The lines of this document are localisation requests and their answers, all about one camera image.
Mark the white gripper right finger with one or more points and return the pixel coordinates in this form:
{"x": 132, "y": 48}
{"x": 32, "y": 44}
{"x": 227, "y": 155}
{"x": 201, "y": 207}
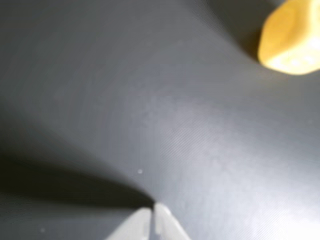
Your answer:
{"x": 165, "y": 225}

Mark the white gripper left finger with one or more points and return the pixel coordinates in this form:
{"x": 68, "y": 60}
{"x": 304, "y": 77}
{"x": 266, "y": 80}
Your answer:
{"x": 140, "y": 227}

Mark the yellow cube block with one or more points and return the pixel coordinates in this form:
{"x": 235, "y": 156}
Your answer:
{"x": 287, "y": 37}

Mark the black table mat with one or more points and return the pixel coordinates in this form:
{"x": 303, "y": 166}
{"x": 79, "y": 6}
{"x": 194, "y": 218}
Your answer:
{"x": 150, "y": 100}

